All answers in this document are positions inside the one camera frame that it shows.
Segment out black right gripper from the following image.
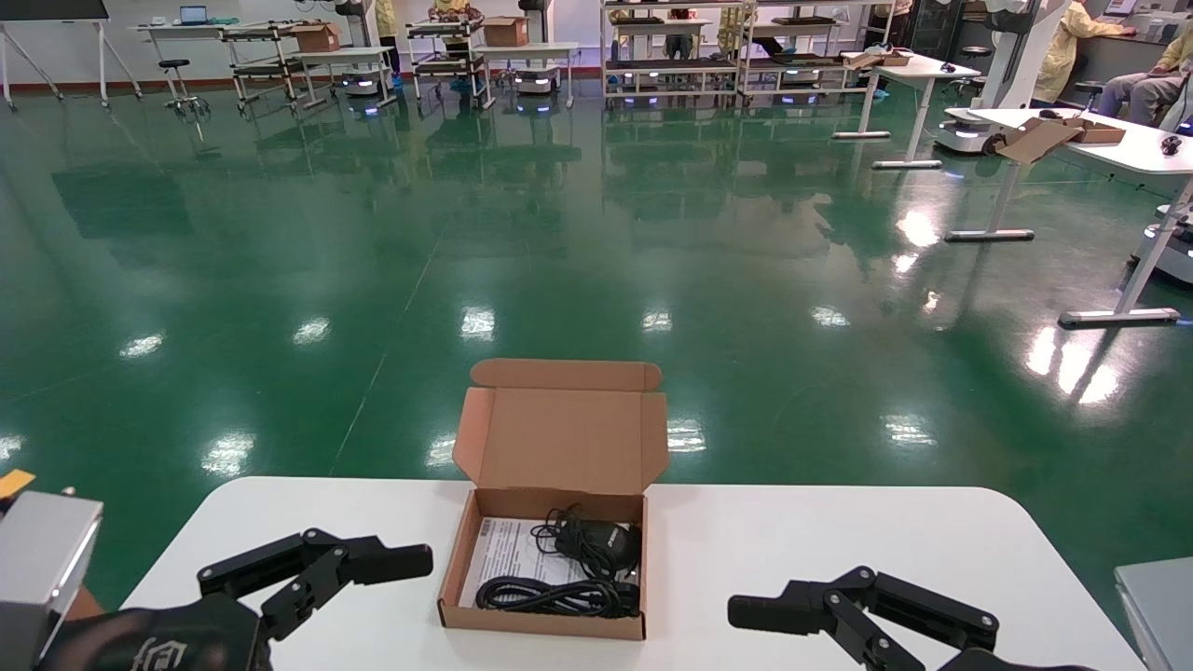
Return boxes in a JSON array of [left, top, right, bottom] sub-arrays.
[[728, 566, 1097, 671]]

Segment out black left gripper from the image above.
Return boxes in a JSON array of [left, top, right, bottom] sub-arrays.
[[37, 528, 434, 671]]

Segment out brown cardboard storage box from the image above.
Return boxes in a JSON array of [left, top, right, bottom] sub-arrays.
[[438, 359, 669, 641]]

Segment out white printed paper manual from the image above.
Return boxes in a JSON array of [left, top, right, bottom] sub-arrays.
[[459, 515, 644, 611]]

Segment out metal cart with black shelves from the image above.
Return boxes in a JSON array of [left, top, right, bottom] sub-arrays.
[[222, 21, 310, 115], [407, 19, 495, 111]]

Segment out large white table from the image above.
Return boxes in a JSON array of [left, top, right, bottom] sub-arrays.
[[943, 107, 1193, 329]]

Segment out long white desk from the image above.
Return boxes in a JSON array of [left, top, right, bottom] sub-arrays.
[[137, 21, 309, 43]]

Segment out white table with T legs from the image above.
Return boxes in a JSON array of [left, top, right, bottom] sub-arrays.
[[832, 52, 982, 171]]

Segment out standing person in yellow coat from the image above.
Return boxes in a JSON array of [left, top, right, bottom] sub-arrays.
[[375, 0, 404, 87]]

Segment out metal shelving rack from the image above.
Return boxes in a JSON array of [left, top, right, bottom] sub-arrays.
[[601, 0, 747, 109], [741, 0, 900, 103]]

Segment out white column robot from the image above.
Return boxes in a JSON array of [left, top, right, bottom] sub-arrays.
[[935, 0, 1073, 156]]

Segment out seated person grey trousers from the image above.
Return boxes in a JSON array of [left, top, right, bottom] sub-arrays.
[[1095, 17, 1193, 128]]

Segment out seated person in yellow coat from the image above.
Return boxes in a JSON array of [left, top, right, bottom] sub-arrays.
[[429, 0, 486, 57], [1030, 0, 1140, 105]]

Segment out black cabinet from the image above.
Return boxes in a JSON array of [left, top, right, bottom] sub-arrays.
[[909, 0, 991, 64]]

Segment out grey office desk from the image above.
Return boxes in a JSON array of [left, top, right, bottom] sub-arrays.
[[1072, 9, 1193, 85]]

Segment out black display on stand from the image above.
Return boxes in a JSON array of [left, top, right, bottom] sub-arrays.
[[0, 0, 145, 113]]

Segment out thick black power cable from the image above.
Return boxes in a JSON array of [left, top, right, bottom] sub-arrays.
[[475, 578, 642, 620]]

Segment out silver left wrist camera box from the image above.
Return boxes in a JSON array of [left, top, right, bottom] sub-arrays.
[[0, 491, 104, 671]]

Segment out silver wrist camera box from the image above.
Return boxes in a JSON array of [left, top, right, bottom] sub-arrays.
[[1116, 557, 1193, 671], [0, 491, 104, 671]]

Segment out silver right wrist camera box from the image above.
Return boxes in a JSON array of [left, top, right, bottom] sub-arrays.
[[1116, 557, 1193, 671]]

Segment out black power adapter with cord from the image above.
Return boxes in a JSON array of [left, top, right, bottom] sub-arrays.
[[531, 505, 644, 583]]

